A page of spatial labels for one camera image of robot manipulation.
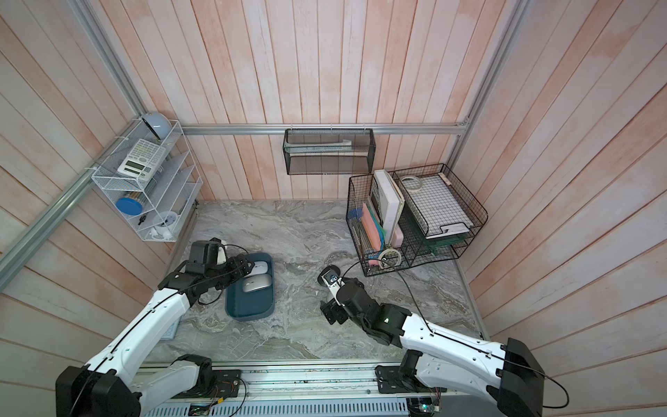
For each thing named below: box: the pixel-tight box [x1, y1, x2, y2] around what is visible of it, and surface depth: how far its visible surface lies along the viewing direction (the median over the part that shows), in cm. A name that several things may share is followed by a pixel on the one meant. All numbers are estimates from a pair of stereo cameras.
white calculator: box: [117, 138, 166, 182], surface depth 78 cm
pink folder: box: [361, 202, 382, 252], surface depth 103 cm
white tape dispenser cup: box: [154, 210, 179, 239], surface depth 92 cm
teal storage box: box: [224, 251, 276, 322], surface depth 92 cm
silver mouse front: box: [242, 273, 272, 293], surface depth 94 cm
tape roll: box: [378, 247, 403, 270], surface depth 98 cm
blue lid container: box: [115, 197, 143, 216], surface depth 78 cm
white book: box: [374, 168, 405, 246], surface depth 92 cm
